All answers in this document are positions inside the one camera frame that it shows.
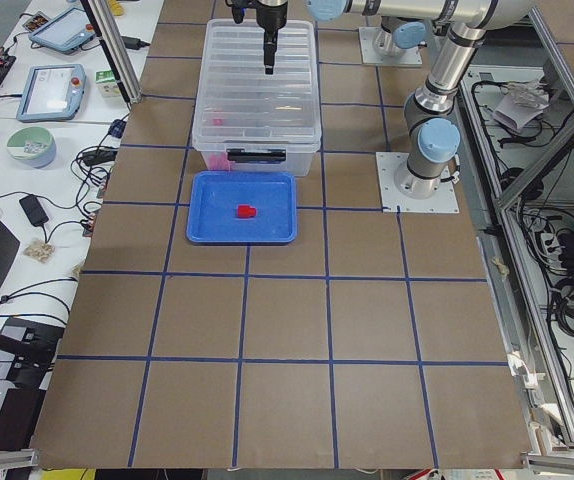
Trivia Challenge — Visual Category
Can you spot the black power adapter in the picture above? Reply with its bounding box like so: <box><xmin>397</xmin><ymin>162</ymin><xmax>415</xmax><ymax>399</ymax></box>
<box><xmin>19</xmin><ymin>194</ymin><xmax>49</xmax><ymax>227</ymax></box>

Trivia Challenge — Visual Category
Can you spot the green white bowl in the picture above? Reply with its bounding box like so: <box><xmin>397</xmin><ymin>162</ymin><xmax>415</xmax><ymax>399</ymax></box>
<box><xmin>6</xmin><ymin>127</ymin><xmax>57</xmax><ymax>168</ymax></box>

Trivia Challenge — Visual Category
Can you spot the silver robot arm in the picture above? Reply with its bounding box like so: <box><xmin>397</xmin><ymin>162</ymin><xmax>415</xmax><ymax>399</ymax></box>
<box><xmin>307</xmin><ymin>0</ymin><xmax>534</xmax><ymax>200</ymax></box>
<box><xmin>372</xmin><ymin>16</ymin><xmax>427</xmax><ymax>58</ymax></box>

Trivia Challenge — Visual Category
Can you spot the blue teach pendant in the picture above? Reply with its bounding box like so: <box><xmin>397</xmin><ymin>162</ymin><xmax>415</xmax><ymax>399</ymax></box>
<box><xmin>16</xmin><ymin>64</ymin><xmax>86</xmax><ymax>123</ymax></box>
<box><xmin>29</xmin><ymin>7</ymin><xmax>95</xmax><ymax>54</ymax></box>

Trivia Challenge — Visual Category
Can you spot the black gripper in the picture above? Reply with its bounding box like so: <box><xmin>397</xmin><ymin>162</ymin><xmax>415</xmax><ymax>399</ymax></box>
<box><xmin>256</xmin><ymin>0</ymin><xmax>287</xmax><ymax>75</ymax></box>

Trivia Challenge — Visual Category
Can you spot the clear plastic storage box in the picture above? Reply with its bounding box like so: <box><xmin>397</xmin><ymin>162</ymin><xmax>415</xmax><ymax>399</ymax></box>
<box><xmin>190</xmin><ymin>18</ymin><xmax>323</xmax><ymax>177</ymax></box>

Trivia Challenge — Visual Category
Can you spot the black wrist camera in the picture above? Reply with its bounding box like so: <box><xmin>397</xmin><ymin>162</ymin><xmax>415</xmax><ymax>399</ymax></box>
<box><xmin>225</xmin><ymin>0</ymin><xmax>256</xmax><ymax>24</ymax></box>

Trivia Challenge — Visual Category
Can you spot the blue plastic tray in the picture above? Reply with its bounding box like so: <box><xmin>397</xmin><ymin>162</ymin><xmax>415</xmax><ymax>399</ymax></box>
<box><xmin>186</xmin><ymin>171</ymin><xmax>298</xmax><ymax>244</ymax></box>

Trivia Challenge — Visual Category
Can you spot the far blue teach pendant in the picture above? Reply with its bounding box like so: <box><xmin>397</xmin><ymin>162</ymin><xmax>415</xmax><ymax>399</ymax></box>
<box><xmin>29</xmin><ymin>7</ymin><xmax>95</xmax><ymax>54</ymax></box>

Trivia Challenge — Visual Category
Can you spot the green white carton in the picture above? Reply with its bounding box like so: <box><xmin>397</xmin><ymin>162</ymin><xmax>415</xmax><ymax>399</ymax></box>
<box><xmin>94</xmin><ymin>70</ymin><xmax>122</xmax><ymax>98</ymax></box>

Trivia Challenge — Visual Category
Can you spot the brown paper table mat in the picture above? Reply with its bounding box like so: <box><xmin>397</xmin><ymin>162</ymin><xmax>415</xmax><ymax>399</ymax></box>
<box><xmin>32</xmin><ymin>1</ymin><xmax>530</xmax><ymax>470</ymax></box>

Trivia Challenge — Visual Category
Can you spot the aluminium frame post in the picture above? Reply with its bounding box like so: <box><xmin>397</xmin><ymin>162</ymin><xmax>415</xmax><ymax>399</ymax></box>
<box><xmin>81</xmin><ymin>0</ymin><xmax>142</xmax><ymax>105</ymax></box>

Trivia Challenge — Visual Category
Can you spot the near blue teach pendant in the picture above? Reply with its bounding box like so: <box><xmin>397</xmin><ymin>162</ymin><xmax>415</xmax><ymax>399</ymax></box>
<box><xmin>16</xmin><ymin>64</ymin><xmax>86</xmax><ymax>123</ymax></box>

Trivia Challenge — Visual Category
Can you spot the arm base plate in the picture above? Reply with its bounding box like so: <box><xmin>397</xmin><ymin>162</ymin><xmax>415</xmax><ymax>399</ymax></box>
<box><xmin>359</xmin><ymin>22</ymin><xmax>426</xmax><ymax>68</ymax></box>
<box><xmin>376</xmin><ymin>152</ymin><xmax>460</xmax><ymax>214</ymax></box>

